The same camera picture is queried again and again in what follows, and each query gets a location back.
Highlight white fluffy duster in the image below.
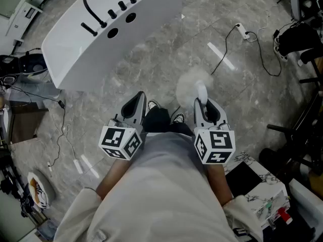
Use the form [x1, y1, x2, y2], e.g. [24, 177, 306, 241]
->
[176, 68, 212, 110]

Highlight white power strip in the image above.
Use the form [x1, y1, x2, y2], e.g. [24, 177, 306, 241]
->
[73, 159, 84, 175]
[235, 23, 250, 40]

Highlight grey bin with plastic bag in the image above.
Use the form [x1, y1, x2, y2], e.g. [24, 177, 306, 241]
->
[27, 169, 57, 210]

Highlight white bathtub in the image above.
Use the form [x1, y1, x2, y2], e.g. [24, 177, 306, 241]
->
[41, 0, 184, 92]

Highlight black hand shower handle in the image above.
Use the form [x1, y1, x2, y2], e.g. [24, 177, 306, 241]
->
[80, 22, 98, 37]

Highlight black curved faucet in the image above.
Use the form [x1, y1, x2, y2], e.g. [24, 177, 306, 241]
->
[82, 0, 108, 29]

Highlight black flat panel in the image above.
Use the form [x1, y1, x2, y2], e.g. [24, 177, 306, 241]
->
[225, 161, 263, 199]

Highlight black strap buckle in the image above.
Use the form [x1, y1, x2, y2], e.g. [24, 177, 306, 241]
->
[232, 227, 253, 239]

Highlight black metal stand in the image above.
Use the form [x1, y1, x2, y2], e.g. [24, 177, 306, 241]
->
[259, 89, 323, 181]

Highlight person's right forearm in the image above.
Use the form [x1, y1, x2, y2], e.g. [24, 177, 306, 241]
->
[205, 163, 234, 207]

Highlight black floor cable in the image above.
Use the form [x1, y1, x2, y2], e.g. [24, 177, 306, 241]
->
[246, 30, 283, 77]
[210, 25, 239, 75]

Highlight black electronic device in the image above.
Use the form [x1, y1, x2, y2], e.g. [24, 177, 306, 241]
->
[0, 54, 48, 76]

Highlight black backpack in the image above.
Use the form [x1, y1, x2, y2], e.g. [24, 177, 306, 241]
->
[274, 21, 323, 63]

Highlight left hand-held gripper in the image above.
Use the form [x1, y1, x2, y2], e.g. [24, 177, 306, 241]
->
[98, 91, 147, 160]

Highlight red and white bottle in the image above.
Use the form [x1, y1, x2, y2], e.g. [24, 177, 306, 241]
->
[277, 207, 293, 224]

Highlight white cabinet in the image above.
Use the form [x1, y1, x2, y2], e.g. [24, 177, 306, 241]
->
[5, 0, 43, 44]

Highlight marble-patterned counter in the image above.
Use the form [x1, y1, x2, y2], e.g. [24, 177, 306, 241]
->
[223, 151, 291, 228]

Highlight person's left forearm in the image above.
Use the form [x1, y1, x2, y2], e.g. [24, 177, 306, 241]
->
[95, 157, 135, 202]

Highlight person's black trousers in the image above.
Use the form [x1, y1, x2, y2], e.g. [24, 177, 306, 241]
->
[143, 107, 194, 137]

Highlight white round appliance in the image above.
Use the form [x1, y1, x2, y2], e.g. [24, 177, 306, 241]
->
[290, 0, 323, 22]

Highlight person's light grey shirt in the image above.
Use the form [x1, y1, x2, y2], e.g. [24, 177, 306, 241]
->
[54, 131, 263, 242]

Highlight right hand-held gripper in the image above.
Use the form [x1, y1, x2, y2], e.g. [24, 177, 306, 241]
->
[193, 97, 236, 165]

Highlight person's left shoe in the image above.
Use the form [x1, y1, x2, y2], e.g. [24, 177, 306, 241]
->
[147, 99, 162, 110]

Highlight brown wooden table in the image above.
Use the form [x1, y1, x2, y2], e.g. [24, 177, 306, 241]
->
[7, 101, 50, 145]

